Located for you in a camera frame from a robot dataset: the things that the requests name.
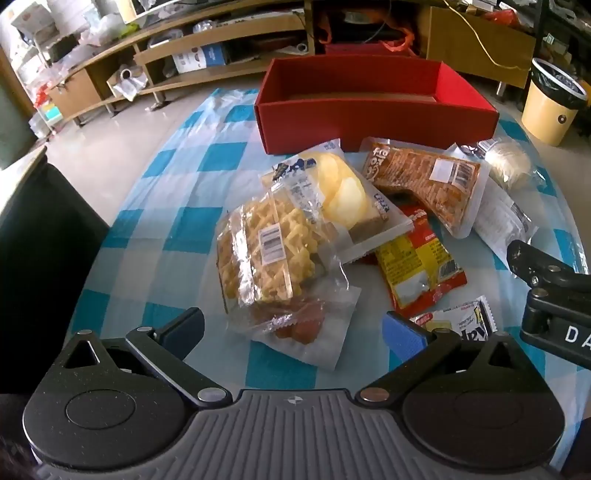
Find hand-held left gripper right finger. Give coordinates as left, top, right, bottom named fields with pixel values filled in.
left=355, top=311, right=529, bottom=407

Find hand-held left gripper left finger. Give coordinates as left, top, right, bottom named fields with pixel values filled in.
left=62, top=307, right=233, bottom=409

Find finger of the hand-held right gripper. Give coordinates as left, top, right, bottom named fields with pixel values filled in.
left=506, top=239, right=591, bottom=296

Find small white red packet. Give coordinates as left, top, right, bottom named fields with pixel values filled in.
left=410, top=295, right=496, bottom=342

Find long white snack packet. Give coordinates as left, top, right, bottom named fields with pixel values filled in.
left=445, top=143, right=539, bottom=278

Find red snack packet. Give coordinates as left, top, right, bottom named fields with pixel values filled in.
left=360, top=203, right=468, bottom=319

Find clear sausage packet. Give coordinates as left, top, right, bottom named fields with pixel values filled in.
left=252, top=284, right=362, bottom=372

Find round rice cracker packet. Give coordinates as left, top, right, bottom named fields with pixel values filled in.
left=475, top=137, right=548, bottom=192

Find clear waffle packet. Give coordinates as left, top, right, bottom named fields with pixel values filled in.
left=216, top=192, right=352, bottom=331

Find yellow cake packet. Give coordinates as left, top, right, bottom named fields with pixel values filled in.
left=261, top=141, right=415, bottom=266

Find orange tofu packet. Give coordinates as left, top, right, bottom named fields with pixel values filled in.
left=361, top=137, right=491, bottom=239

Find red cardboard box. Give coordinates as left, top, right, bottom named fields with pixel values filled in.
left=254, top=56, right=499, bottom=154

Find blue checked tablecloth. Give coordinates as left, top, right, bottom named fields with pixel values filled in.
left=69, top=88, right=585, bottom=472

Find yellow trash bin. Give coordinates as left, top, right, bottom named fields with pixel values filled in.
left=522, top=58, right=588, bottom=147

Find dark chair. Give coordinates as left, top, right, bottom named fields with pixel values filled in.
left=0, top=161, right=112, bottom=393

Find wooden tv cabinet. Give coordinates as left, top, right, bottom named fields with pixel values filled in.
left=46, top=0, right=539, bottom=127

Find white plastic bag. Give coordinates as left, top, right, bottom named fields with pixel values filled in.
left=107, top=65, right=148, bottom=101

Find green glass door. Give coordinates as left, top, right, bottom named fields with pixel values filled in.
left=0, top=88, right=37, bottom=171

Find orange plastic bag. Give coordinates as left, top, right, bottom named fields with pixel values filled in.
left=318, top=9, right=419, bottom=51

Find blue white carton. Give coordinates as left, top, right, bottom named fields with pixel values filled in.
left=173, top=44, right=227, bottom=73

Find cluttered white storage rack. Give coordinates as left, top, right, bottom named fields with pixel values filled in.
left=9, top=0, right=116, bottom=134

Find yellow cable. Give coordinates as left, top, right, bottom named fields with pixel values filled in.
left=443, top=0, right=532, bottom=70

